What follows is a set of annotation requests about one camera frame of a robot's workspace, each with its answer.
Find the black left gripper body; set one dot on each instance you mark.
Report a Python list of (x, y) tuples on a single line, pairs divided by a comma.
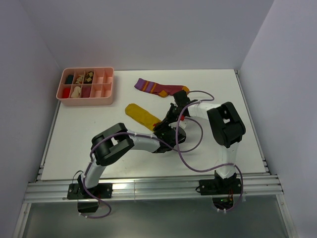
[(162, 128)]

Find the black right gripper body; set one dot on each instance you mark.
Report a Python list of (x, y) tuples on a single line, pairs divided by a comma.
[(173, 113)]

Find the yellow patterned sock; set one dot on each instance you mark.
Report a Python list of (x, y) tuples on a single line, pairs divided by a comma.
[(142, 116)]

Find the brown yellow argyle sock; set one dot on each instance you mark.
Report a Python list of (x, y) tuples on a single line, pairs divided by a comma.
[(89, 77)]

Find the maroon sock purple toe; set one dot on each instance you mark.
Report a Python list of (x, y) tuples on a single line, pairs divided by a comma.
[(86, 92)]

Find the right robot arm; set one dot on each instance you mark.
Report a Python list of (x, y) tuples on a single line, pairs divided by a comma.
[(226, 126)]

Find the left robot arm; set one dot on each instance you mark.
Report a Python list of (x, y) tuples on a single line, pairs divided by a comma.
[(110, 145)]

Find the maroon purple striped sock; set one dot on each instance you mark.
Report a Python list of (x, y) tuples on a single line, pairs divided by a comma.
[(159, 89)]

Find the cream white rolled sock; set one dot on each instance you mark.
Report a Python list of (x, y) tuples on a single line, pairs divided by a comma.
[(76, 92)]

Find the pink compartment organizer box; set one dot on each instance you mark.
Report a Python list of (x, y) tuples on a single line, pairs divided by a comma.
[(86, 86)]

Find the cream orange argyle rolled sock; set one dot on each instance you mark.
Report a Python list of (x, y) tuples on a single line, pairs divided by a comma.
[(80, 79)]

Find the red rolled sock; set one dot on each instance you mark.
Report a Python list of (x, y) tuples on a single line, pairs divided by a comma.
[(66, 92)]

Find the dark teal rolled sock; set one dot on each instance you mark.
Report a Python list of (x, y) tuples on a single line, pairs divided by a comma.
[(69, 79)]

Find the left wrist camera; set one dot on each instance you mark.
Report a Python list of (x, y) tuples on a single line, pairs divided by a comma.
[(182, 123)]

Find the aluminium front rail frame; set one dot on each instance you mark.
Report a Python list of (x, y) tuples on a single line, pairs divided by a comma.
[(149, 188)]

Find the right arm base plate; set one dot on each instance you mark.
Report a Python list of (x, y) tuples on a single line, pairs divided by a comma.
[(218, 186)]

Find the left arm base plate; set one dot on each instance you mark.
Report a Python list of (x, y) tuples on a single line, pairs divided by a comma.
[(101, 191)]

